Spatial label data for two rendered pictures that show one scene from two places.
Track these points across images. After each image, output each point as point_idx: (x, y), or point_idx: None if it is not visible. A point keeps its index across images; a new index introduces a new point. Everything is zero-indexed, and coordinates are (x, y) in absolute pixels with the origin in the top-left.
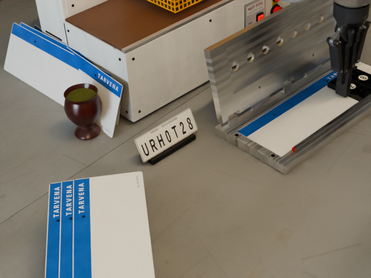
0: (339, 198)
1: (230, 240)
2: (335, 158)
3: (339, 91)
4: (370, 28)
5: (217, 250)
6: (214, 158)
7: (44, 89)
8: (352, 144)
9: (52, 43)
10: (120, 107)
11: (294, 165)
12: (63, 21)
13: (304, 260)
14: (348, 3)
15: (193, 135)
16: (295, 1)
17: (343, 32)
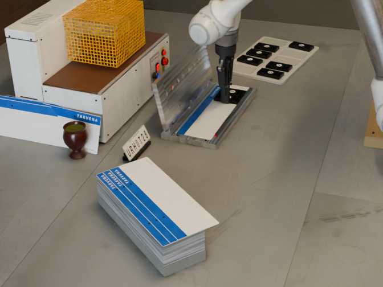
0: (253, 154)
1: (207, 185)
2: (239, 135)
3: (223, 100)
4: (217, 65)
5: (203, 192)
6: (169, 150)
7: (27, 136)
8: (244, 127)
9: (29, 103)
10: None
11: (219, 143)
12: (41, 85)
13: (252, 184)
14: (227, 43)
15: (149, 141)
16: (209, 44)
17: (224, 62)
